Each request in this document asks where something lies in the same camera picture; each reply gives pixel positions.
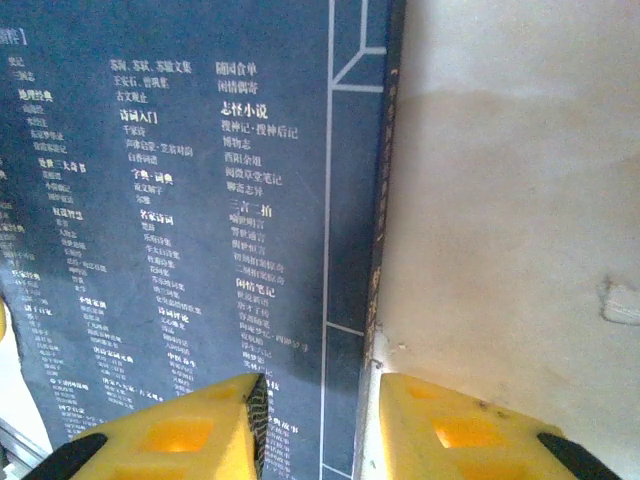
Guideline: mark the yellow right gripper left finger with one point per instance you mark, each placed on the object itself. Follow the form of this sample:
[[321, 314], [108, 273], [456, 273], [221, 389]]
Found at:
[[175, 440]]

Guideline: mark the dark blue book text columns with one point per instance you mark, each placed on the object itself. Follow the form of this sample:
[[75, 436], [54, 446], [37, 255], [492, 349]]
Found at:
[[200, 200]]

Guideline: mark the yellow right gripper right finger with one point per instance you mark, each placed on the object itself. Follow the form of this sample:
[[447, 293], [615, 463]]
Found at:
[[460, 440]]

